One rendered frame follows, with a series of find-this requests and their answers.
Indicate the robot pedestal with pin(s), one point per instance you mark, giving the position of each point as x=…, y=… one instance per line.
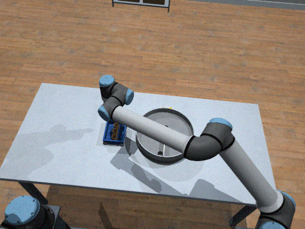
x=53, y=219

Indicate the blue crate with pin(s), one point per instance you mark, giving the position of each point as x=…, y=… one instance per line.
x=106, y=138

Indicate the grey turntable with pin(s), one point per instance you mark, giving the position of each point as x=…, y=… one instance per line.
x=178, y=124

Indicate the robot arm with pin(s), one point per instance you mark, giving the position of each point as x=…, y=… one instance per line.
x=152, y=128
x=21, y=212

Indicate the bronze bushing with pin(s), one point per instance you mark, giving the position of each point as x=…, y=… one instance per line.
x=114, y=137
x=115, y=126
x=115, y=131

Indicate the white table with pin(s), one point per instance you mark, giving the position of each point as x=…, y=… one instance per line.
x=57, y=143

